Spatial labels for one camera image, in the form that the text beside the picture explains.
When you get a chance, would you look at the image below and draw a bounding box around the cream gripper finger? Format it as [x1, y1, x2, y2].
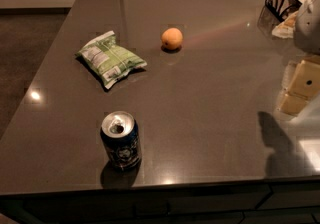
[287, 60, 320, 100]
[279, 94, 308, 116]

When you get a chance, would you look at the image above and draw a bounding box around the blue pepsi can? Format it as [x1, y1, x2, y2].
[100, 111, 142, 171]

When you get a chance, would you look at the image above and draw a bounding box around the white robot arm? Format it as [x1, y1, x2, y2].
[277, 0, 320, 118]

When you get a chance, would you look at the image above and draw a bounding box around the orange fruit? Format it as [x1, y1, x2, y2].
[161, 28, 183, 50]

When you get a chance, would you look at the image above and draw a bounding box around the green chip bag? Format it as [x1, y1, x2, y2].
[76, 31, 147, 89]

